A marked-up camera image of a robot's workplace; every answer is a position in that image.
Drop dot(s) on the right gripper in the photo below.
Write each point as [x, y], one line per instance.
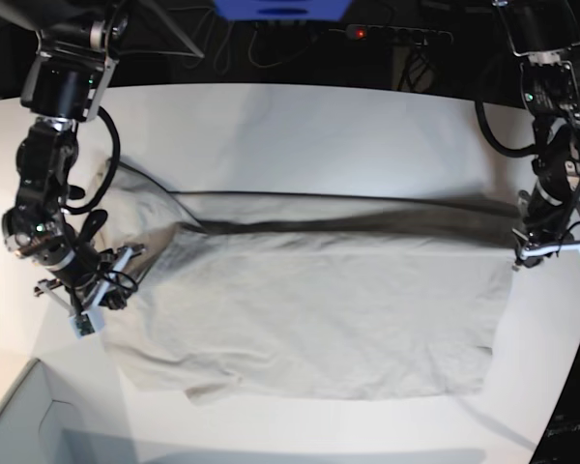
[85, 279]

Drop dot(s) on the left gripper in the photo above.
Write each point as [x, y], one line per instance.
[530, 252]

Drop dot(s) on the light grey t-shirt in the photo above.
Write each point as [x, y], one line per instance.
[307, 296]

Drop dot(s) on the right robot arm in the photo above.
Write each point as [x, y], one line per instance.
[78, 51]

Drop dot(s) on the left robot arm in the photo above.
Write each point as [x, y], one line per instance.
[544, 36]

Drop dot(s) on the white cardboard box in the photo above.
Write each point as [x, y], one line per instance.
[44, 420]

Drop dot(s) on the black power strip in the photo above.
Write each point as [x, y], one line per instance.
[396, 35]

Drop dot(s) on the blue box at top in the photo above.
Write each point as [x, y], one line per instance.
[261, 10]

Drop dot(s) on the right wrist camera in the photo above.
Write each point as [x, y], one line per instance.
[88, 322]

